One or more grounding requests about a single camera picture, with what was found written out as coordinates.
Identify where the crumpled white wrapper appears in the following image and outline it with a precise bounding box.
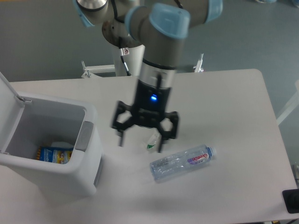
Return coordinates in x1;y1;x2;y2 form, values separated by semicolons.
142;130;161;151

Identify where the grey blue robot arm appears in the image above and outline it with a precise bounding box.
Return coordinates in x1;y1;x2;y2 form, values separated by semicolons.
73;0;223;142

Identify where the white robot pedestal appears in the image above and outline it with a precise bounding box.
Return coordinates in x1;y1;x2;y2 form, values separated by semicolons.
80;21;147;79

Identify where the black device at corner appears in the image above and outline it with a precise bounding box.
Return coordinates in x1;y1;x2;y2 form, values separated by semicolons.
282;189;299;214

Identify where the clear plastic water bottle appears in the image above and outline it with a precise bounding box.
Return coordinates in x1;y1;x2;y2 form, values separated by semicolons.
149;145;217;181

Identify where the white trash can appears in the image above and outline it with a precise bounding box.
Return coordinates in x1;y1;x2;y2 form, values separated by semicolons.
0;76;103;196

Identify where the white frame at right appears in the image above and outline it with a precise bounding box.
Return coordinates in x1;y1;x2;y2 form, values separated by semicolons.
276;80;299;125

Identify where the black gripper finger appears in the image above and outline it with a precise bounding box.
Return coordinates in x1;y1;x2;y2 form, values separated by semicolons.
111;100;136;147
157;111;179;153

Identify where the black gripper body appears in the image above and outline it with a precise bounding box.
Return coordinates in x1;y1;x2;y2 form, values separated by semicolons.
130;80;173;128

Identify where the blue snack package in bin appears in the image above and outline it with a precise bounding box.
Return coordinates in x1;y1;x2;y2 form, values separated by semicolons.
36;147;73;164

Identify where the black cable on pedestal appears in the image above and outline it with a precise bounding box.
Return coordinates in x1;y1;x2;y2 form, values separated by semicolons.
118;37;132;77

